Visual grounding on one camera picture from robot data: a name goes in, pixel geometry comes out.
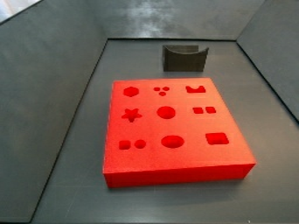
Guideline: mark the red shape-sorting board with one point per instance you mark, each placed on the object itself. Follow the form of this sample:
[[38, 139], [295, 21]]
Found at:
[[171, 134]]

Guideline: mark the black curved holder stand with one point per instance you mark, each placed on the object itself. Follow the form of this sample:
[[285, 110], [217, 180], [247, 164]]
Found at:
[[185, 58]]

